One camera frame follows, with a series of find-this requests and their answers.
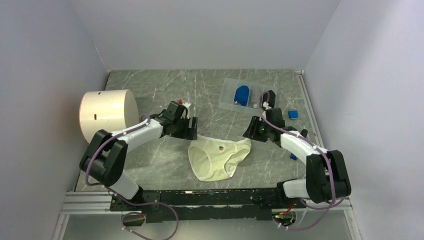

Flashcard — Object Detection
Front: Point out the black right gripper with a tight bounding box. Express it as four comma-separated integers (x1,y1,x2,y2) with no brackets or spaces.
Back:
243,115,273,142

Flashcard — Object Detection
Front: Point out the cream yellow underwear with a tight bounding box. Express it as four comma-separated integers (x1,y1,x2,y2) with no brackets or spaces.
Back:
188,135,252,182

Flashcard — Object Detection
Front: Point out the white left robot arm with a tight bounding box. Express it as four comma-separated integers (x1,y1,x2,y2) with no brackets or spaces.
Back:
79,101,198,210

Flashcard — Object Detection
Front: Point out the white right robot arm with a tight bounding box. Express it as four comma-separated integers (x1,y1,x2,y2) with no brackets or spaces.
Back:
243,108,352,208

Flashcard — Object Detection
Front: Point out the grey rolled underwear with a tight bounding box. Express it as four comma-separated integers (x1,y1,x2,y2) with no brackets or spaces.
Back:
249,88,263,109

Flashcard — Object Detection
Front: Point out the black striped rolled underwear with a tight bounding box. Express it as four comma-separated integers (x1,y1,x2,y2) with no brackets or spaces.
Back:
261,90,276,108

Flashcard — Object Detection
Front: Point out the small blue block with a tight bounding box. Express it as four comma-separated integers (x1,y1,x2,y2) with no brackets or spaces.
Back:
287,110,299,120

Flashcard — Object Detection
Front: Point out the clear plastic divided tray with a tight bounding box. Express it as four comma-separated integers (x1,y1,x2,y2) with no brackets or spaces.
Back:
218,78,279,116

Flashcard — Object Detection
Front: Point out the blue black handheld device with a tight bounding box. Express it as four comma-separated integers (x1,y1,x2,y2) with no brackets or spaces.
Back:
290,129,308,161

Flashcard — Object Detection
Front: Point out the cream cylindrical container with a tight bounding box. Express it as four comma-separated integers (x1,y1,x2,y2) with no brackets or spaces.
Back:
78,89,139,143

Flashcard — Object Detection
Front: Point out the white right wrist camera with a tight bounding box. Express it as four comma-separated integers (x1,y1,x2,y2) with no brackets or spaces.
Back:
261,101,273,111

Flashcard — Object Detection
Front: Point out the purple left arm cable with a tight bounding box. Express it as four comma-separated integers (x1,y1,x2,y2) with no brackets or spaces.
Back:
84,114,180,240

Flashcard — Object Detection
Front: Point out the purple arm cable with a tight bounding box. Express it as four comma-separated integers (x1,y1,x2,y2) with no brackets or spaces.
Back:
258,91,347,232
84,114,180,240

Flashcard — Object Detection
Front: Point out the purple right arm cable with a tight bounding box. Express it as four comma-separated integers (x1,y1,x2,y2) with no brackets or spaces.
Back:
258,91,347,232

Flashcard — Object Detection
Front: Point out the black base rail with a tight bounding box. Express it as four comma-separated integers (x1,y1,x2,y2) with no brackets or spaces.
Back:
109,187,305,223

